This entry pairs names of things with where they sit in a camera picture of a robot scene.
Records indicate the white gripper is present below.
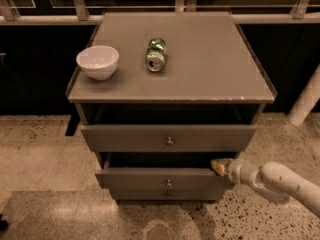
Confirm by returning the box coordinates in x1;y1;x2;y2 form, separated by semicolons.
211;158;257;184

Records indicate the grey drawer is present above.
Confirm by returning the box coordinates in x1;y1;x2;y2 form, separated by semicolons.
96;153;234;192
110;189;224;201
81;125;256;152

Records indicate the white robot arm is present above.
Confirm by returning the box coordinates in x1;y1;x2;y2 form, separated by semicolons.
211;158;320;218

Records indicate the grey drawer cabinet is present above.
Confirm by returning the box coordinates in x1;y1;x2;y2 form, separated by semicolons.
65;11;278;203

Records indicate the white cylindrical pole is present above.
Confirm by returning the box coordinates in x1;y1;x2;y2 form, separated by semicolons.
288;63;320;126

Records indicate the green soda can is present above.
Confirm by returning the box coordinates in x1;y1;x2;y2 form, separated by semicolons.
145;38;166;72

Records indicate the white bowl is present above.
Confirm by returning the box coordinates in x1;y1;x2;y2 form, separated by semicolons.
76;45;120;80

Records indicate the metal window railing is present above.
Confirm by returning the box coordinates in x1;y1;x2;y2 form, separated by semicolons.
0;0;320;25

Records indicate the black object at floor edge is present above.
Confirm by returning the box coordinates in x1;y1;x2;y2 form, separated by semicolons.
0;214;8;231

